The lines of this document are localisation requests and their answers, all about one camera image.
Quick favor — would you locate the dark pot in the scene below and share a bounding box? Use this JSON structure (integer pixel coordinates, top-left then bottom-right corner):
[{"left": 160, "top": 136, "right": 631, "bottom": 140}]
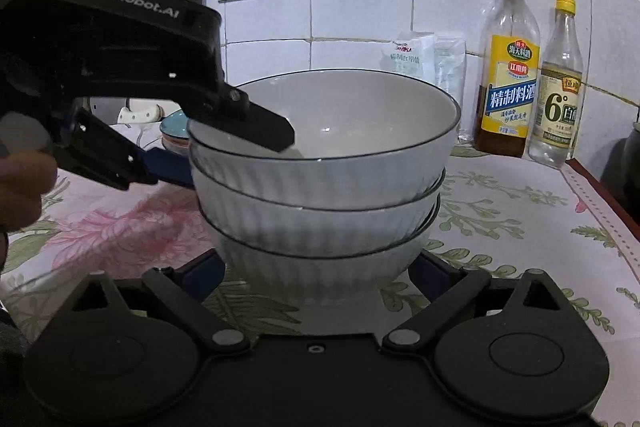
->
[{"left": 600, "top": 117, "right": 640, "bottom": 218}]

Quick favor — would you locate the yellow label glass bottle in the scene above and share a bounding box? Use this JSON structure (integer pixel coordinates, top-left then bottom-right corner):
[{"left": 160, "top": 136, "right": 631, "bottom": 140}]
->
[{"left": 472, "top": 0, "right": 542, "bottom": 158}]

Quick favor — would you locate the person's left hand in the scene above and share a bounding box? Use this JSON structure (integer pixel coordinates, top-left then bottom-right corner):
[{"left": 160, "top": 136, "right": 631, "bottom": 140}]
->
[{"left": 0, "top": 152, "right": 58, "bottom": 273}]

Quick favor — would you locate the white bowl with dark rim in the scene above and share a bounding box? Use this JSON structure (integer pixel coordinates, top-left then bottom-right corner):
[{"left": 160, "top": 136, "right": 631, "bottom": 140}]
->
[
  {"left": 186, "top": 69, "right": 462, "bottom": 211},
  {"left": 190, "top": 167, "right": 447, "bottom": 258},
  {"left": 200, "top": 197, "right": 442, "bottom": 308}
]

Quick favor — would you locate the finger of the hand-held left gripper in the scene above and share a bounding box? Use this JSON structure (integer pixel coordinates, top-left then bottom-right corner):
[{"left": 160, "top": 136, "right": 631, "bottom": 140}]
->
[
  {"left": 187, "top": 82, "right": 297, "bottom": 154},
  {"left": 50, "top": 107, "right": 197, "bottom": 191}
]

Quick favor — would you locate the clear bottle with pale label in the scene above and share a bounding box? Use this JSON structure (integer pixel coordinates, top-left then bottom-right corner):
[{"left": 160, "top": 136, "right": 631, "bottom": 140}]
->
[{"left": 527, "top": 0, "right": 586, "bottom": 170}]

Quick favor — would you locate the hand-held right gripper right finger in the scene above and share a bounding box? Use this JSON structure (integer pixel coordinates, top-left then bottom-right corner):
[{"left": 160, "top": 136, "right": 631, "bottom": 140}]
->
[{"left": 382, "top": 252, "right": 568, "bottom": 353}]

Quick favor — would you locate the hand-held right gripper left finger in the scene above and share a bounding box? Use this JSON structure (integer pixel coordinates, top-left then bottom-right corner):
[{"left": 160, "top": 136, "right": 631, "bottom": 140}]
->
[{"left": 70, "top": 249, "right": 251, "bottom": 355}]

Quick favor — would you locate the teal plate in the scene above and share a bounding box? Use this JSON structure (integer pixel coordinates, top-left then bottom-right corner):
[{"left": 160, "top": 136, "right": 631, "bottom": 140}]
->
[{"left": 160, "top": 109, "right": 193, "bottom": 142}]

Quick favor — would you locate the floral tablecloth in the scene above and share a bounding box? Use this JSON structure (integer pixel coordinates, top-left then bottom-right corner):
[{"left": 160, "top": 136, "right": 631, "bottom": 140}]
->
[{"left": 0, "top": 142, "right": 640, "bottom": 343}]

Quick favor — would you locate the white handled knife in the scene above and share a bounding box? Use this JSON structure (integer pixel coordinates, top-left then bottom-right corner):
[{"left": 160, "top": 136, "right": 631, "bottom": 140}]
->
[{"left": 90, "top": 99, "right": 166, "bottom": 125}]

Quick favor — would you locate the clear bag of white granules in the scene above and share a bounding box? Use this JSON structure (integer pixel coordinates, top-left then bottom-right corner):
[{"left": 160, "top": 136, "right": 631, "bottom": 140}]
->
[{"left": 384, "top": 31, "right": 473, "bottom": 145}]

